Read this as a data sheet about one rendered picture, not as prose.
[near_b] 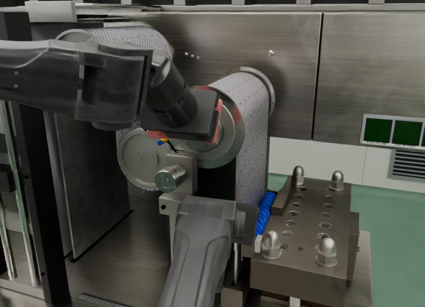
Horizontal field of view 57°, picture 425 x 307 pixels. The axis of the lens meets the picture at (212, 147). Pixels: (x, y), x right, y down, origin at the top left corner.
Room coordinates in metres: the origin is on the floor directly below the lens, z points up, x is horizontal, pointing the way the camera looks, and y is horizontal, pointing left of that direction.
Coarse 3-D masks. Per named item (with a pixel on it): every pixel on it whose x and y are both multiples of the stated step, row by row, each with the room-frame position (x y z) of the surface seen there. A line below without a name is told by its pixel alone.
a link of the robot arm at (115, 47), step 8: (88, 40) 0.50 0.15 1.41; (96, 40) 0.50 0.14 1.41; (104, 40) 0.50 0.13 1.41; (104, 48) 0.38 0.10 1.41; (112, 48) 0.38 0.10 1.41; (120, 48) 0.38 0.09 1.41; (128, 48) 0.39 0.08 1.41; (136, 48) 0.40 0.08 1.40; (144, 48) 0.42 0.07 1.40; (144, 56) 0.42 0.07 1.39; (144, 64) 0.42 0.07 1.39; (80, 72) 0.47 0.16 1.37; (144, 72) 0.42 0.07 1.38; (144, 80) 0.42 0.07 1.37; (144, 88) 0.42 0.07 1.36; (144, 96) 0.42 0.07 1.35; (144, 104) 0.42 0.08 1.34; (136, 120) 0.42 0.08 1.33; (104, 128) 0.39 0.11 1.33; (112, 128) 0.39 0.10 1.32; (120, 128) 0.40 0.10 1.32
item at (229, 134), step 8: (224, 112) 0.63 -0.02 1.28; (224, 120) 0.63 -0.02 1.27; (232, 120) 0.62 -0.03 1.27; (224, 128) 0.63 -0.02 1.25; (232, 128) 0.62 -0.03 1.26; (224, 136) 0.63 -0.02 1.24; (232, 136) 0.62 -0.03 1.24; (184, 144) 0.65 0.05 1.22; (224, 144) 0.63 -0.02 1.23; (192, 152) 0.65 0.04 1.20; (208, 152) 0.64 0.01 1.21; (216, 152) 0.63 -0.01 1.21; (224, 152) 0.63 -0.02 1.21
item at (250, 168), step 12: (264, 132) 0.82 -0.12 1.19; (252, 144) 0.72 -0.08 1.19; (264, 144) 0.83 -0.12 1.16; (252, 156) 0.72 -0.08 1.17; (264, 156) 0.83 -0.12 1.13; (240, 168) 0.64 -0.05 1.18; (252, 168) 0.73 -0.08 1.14; (264, 168) 0.84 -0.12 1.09; (240, 180) 0.64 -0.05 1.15; (252, 180) 0.73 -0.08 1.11; (264, 180) 0.85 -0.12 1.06; (240, 192) 0.65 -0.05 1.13; (252, 192) 0.74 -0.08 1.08
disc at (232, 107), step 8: (192, 88) 0.65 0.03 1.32; (200, 88) 0.65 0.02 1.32; (208, 88) 0.64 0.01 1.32; (216, 88) 0.64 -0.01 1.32; (224, 96) 0.63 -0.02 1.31; (224, 104) 0.63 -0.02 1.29; (232, 104) 0.63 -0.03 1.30; (232, 112) 0.63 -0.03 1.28; (240, 112) 0.62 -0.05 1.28; (240, 120) 0.62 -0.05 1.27; (240, 128) 0.62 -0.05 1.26; (240, 136) 0.62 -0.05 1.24; (176, 144) 0.66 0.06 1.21; (232, 144) 0.63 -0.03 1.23; (240, 144) 0.62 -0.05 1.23; (232, 152) 0.63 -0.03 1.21; (200, 160) 0.65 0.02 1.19; (208, 160) 0.64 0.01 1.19; (216, 160) 0.64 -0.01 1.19; (224, 160) 0.63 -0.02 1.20
